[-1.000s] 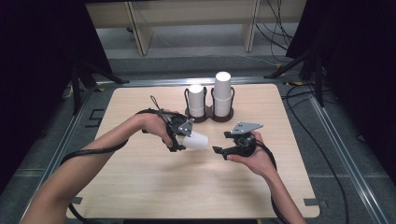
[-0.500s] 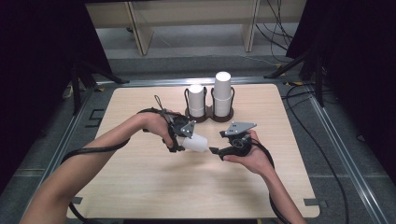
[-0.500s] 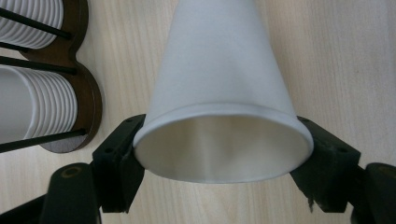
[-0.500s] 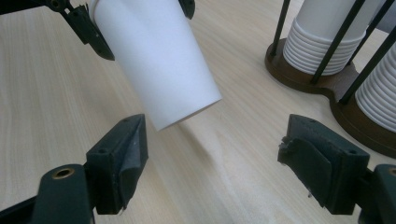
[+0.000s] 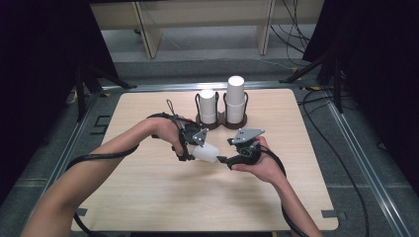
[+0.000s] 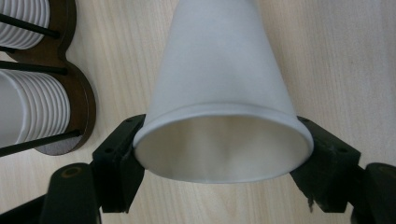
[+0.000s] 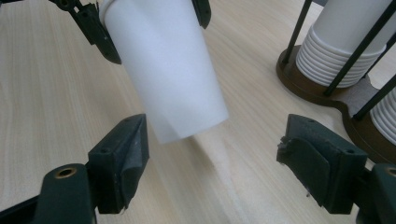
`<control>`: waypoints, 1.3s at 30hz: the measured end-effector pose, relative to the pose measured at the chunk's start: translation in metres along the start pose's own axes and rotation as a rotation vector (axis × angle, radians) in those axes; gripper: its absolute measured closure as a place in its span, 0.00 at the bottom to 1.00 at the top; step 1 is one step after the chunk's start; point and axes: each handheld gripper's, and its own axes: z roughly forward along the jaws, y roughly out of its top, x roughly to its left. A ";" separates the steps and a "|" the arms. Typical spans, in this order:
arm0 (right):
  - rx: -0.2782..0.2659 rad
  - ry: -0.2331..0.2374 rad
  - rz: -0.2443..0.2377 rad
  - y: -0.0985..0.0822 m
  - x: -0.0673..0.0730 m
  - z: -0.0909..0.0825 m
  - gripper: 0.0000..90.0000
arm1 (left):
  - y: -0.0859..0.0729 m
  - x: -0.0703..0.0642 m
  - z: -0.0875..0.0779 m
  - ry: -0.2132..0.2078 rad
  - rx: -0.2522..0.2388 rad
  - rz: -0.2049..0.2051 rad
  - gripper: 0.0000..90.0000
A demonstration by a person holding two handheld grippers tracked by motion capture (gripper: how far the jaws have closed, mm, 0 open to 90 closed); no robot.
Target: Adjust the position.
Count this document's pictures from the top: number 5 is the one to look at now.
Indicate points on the tall stack of white cups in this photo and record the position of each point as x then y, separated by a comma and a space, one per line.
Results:
235, 98

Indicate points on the beige wooden furniture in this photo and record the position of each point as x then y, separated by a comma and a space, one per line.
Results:
204, 13

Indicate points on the black stand legs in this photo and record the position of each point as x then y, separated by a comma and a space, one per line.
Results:
332, 72
85, 82

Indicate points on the dark brown double cup holder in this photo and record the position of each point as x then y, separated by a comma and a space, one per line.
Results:
221, 120

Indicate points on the person's left hand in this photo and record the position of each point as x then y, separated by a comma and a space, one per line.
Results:
164, 130

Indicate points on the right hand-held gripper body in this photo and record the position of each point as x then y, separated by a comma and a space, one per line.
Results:
247, 151

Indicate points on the person's right hand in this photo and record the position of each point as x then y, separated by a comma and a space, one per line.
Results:
267, 169

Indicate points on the grey tape strip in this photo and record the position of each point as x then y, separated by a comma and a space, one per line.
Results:
82, 212
332, 214

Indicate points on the single white paper cup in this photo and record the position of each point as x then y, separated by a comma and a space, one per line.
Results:
207, 153

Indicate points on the dark curtain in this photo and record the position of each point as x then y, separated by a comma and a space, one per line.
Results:
378, 65
39, 82

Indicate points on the metal floor rail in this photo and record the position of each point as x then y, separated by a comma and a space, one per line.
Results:
62, 158
365, 168

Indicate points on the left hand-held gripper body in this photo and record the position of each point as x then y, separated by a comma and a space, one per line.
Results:
192, 131

